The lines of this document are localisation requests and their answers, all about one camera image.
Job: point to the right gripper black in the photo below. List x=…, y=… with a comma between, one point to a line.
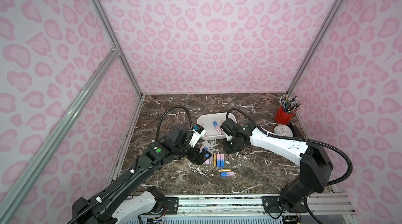
x=232, y=144

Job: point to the bundle of pencils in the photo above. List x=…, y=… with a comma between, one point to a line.
x=289, y=104

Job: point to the pink blue lipstick bottom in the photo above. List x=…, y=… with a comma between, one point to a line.
x=227, y=174

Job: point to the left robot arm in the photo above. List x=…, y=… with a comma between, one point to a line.
x=106, y=206

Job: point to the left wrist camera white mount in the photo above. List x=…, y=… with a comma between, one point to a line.
x=196, y=134

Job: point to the gold glitter lipstick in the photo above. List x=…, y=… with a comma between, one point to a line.
x=215, y=160

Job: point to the white plastic storage box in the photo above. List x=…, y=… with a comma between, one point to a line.
x=208, y=120

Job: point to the white round clock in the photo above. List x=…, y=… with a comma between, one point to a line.
x=283, y=130

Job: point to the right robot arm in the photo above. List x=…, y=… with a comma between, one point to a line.
x=315, y=166

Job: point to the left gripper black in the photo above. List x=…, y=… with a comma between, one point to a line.
x=197, y=154

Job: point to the black stapler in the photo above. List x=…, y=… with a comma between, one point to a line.
x=296, y=132

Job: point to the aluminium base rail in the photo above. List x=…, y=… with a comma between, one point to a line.
x=333, y=208

